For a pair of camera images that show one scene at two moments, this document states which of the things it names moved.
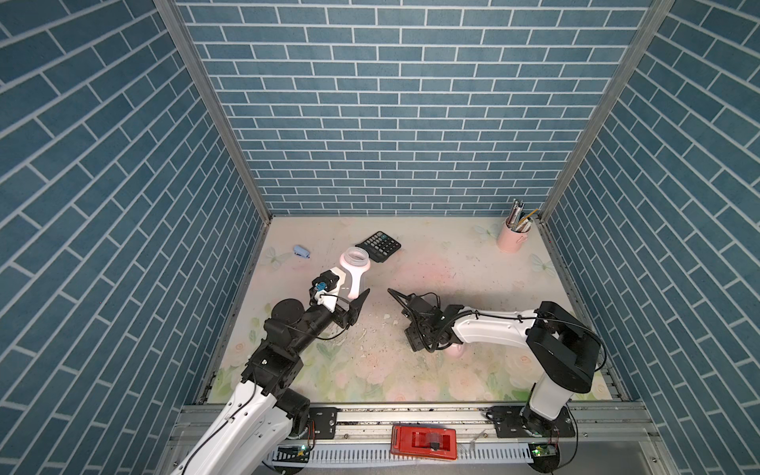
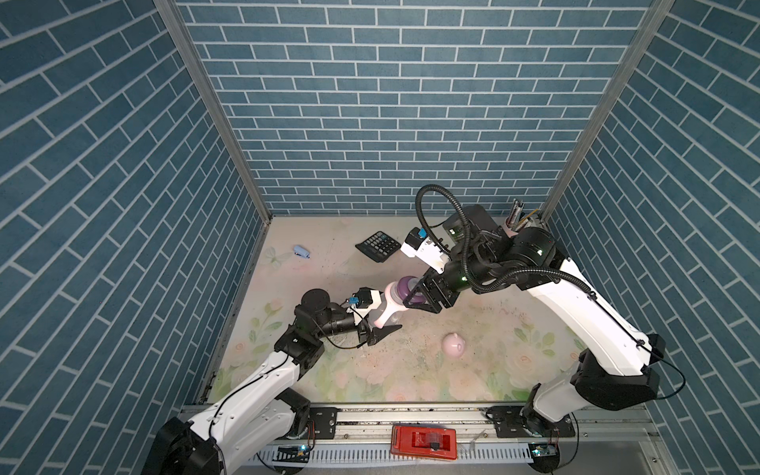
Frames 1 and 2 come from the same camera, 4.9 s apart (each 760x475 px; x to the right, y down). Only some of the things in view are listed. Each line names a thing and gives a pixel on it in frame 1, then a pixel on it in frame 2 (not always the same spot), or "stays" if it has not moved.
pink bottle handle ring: [355, 272] to [390, 307]
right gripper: [412, 338] to [431, 278]
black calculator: [380, 246] stays
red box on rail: [424, 441] stays
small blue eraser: [300, 250] stays
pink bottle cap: [455, 350] stays
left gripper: [350, 314] to [373, 336]
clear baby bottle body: [353, 287] to [394, 319]
